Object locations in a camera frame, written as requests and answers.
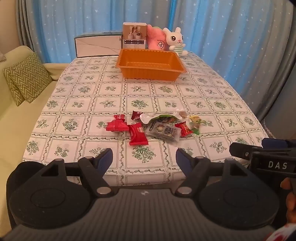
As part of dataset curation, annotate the person's right hand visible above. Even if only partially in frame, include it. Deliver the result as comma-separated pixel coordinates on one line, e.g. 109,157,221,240
280,178,296,223

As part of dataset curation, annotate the brown product box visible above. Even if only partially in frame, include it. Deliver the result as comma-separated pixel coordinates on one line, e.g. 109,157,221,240
122,22,148,50

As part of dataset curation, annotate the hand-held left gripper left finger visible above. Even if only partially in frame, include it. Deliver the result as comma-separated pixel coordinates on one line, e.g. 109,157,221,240
35,148,114,198

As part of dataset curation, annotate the silver and green snack packet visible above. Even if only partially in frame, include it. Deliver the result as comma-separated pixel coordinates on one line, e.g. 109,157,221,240
140,111,185,127

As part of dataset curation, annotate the green zigzag cushion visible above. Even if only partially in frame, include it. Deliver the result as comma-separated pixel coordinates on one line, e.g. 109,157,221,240
3,52,53,103
3,76,26,107

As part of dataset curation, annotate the blue starry curtain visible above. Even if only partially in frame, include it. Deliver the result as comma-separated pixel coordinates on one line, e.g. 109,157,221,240
16,0,174,64
172,0,296,121

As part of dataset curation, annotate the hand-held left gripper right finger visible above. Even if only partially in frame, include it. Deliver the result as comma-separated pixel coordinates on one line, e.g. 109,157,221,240
174,148,251,197

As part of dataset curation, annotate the clear dark-printed snack packet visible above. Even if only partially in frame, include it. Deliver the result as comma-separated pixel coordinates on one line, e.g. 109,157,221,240
146,122,181,147

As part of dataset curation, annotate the person's right forearm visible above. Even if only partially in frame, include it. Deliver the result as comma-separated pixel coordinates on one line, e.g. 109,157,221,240
269,222,296,241

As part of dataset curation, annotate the small red snack packet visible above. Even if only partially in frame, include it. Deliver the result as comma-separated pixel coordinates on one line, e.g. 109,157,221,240
174,122,194,138

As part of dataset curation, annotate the white bunny plush toy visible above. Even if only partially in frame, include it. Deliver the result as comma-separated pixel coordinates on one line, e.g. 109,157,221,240
162,27,189,57

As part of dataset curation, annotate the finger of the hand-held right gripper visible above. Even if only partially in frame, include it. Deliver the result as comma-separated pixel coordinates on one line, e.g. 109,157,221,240
262,138,296,147
230,142,264,161

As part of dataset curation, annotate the orange plastic tray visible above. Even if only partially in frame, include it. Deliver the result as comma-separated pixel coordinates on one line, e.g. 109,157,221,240
116,48,188,81

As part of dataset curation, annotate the pale green sofa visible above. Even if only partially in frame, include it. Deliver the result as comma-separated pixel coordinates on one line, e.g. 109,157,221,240
0,45,70,232

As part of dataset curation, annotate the large red snack packet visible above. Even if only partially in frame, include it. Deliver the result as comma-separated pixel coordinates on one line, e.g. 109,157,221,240
128,124,149,146

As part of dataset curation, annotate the pink plush toy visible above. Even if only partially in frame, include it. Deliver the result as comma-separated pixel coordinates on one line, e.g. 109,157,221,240
146,25,167,50

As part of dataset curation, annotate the yellow and green candy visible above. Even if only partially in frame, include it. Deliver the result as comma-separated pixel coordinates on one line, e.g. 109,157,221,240
188,115,202,135

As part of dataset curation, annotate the long white box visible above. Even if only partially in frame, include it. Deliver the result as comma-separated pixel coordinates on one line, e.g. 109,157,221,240
74,32,123,58

